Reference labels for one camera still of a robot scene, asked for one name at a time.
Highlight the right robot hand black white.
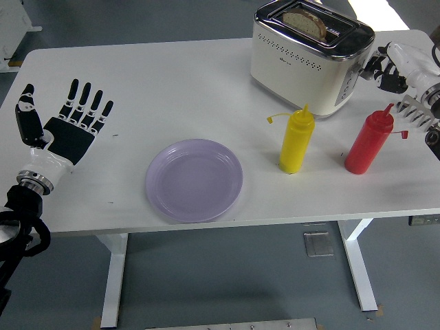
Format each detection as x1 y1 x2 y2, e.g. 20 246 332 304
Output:
364 41 440 94

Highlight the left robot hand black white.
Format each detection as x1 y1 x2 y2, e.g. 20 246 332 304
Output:
14 78 115 186

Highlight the bread slice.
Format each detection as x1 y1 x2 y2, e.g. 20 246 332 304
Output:
282 8 327 43

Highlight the cream and chrome toaster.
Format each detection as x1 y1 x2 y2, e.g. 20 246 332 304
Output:
250 0 376 120

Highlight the purple plate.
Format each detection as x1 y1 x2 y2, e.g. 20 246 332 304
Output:
144 138 244 223

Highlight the silver toast rack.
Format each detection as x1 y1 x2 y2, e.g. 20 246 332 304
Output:
395 95 440 133

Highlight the red squeeze bottle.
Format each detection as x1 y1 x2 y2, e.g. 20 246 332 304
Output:
344 102 410 175

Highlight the white equipment cabinet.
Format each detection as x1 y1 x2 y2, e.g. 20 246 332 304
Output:
0 0 43 74

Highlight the yellow squeeze bottle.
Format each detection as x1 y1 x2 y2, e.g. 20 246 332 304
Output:
266 103 316 175

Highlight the white table leg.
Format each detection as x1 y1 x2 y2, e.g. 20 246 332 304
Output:
336 219 379 313
96 232 130 329

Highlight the table height control panel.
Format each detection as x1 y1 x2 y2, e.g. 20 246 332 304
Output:
408 215 440 227

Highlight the metal floor socket cover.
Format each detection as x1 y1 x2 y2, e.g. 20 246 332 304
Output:
302 232 334 258

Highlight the grey metal base plate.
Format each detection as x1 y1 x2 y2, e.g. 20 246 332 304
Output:
144 317 319 330

